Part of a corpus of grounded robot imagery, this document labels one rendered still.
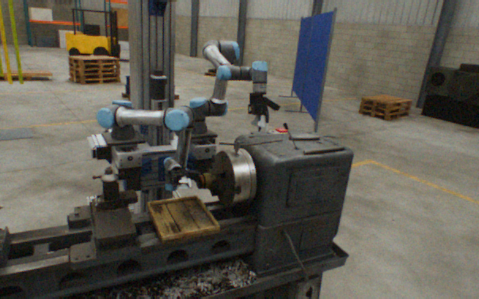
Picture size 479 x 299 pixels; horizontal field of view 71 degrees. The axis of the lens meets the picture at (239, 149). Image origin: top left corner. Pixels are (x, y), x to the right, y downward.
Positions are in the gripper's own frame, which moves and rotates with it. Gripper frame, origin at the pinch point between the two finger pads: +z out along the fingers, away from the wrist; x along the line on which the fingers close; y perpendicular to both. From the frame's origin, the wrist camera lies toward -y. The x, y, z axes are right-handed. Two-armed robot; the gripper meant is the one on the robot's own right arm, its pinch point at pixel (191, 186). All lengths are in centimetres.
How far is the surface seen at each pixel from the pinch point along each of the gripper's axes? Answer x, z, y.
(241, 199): -5.7, 11.3, -23.8
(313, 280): -64, 23, -74
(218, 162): 9.2, -6.3, -17.1
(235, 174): 8.8, 10.1, -19.9
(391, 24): 132, -688, -905
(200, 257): -35.9, 12.2, -2.4
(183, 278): -52, 6, 5
